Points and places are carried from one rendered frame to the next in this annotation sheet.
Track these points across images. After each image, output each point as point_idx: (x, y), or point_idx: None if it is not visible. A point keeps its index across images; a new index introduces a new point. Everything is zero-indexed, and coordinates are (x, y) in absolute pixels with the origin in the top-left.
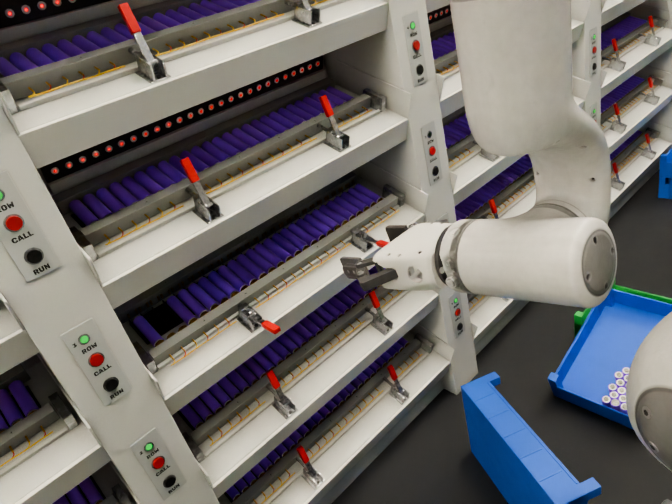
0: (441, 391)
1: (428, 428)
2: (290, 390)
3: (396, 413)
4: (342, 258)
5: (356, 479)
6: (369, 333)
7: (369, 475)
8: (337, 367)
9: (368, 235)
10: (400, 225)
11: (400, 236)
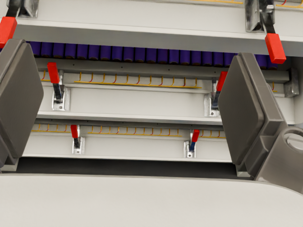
0: (231, 163)
1: (194, 177)
2: (80, 89)
3: (173, 159)
4: (5, 46)
5: (121, 161)
6: (194, 102)
7: (130, 166)
8: (135, 106)
9: (273, 12)
10: (268, 97)
11: (150, 202)
